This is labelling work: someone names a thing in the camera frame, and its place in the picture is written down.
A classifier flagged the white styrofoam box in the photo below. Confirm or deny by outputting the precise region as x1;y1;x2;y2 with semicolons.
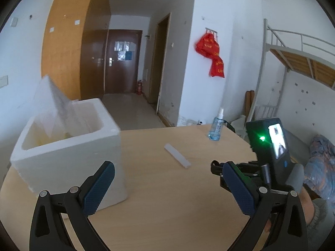
10;99;128;210

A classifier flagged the wall coat hook rack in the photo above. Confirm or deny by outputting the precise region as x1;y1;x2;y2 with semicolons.
205;27;218;38

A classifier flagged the white foam tube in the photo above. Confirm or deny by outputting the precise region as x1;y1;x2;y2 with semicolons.
164;143;191;169

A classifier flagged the clear zip plastic bag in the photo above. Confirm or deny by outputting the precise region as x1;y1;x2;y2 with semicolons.
33;75;85;139

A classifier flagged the white wall socket pair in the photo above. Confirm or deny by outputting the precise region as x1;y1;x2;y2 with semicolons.
0;75;9;88

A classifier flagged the wooden wardrobe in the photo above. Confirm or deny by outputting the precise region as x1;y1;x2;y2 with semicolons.
41;0;111;100

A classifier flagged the dark brown entrance door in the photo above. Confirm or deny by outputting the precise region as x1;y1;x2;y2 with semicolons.
105;29;143;94

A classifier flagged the red fire extinguisher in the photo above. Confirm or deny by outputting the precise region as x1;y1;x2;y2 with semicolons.
136;80;143;95

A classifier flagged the person's right hand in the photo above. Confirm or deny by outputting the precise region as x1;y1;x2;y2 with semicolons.
299;187;315;225

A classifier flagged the metal bunk bed frame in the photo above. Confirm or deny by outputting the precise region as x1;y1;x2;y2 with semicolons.
247;18;335;142

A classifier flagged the blue spray bottle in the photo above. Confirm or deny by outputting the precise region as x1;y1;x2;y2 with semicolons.
208;108;224;141

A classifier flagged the white wall switch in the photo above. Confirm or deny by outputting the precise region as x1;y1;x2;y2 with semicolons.
10;17;19;27

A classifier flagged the side doorway frame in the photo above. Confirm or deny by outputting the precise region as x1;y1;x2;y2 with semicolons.
148;13;171;113

